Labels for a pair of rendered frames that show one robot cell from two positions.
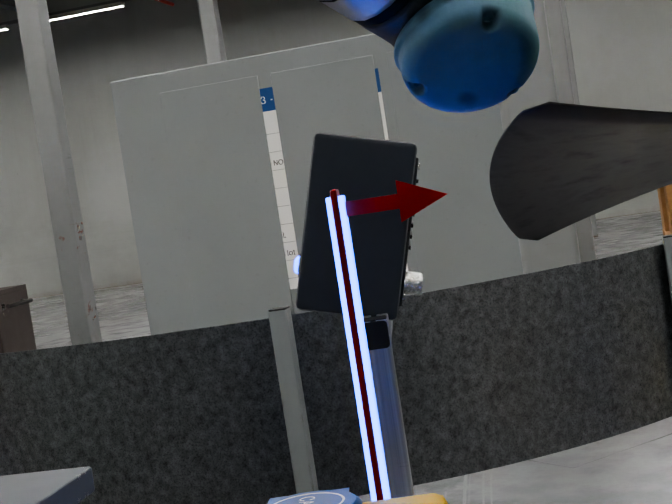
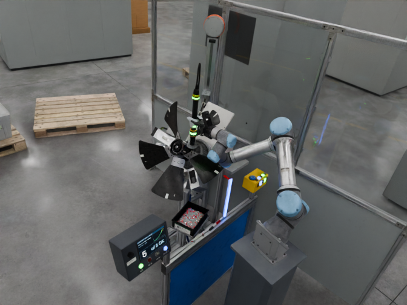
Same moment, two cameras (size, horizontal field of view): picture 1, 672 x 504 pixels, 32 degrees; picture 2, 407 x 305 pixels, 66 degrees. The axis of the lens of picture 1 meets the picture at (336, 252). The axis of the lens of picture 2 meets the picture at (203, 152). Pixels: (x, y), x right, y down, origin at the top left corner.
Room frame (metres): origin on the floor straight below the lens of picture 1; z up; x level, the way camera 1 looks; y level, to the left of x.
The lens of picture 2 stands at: (2.02, 0.76, 2.39)
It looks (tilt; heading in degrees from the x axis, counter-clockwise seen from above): 34 degrees down; 216
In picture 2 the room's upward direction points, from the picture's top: 6 degrees clockwise
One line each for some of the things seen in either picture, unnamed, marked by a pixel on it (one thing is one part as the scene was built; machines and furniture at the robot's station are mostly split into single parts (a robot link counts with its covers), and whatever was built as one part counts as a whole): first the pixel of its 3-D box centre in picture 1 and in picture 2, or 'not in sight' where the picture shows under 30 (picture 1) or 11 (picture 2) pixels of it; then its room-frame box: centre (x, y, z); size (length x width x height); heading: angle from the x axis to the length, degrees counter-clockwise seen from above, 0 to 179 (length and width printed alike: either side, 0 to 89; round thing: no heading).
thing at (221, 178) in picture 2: not in sight; (218, 195); (0.08, -0.43, 0.42); 0.04 x 0.04 x 0.83; 86
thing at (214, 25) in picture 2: not in sight; (214, 26); (0.02, -0.72, 1.88); 0.16 x 0.07 x 0.16; 121
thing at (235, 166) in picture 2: not in sight; (224, 158); (0.08, -0.43, 0.85); 0.36 x 0.24 x 0.03; 86
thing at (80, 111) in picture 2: not in sight; (79, 112); (-0.23, -3.30, 0.07); 1.20 x 1.00 x 0.15; 151
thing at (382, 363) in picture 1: (387, 412); (166, 251); (1.19, -0.03, 0.96); 0.03 x 0.03 x 0.20; 86
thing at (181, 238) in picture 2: not in sight; (183, 213); (0.52, -0.48, 0.46); 0.09 x 0.05 x 0.91; 86
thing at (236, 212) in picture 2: not in sight; (215, 229); (0.76, 0.00, 0.82); 0.90 x 0.04 x 0.08; 176
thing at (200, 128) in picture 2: not in sight; (206, 129); (0.64, -0.24, 1.44); 0.12 x 0.08 x 0.09; 86
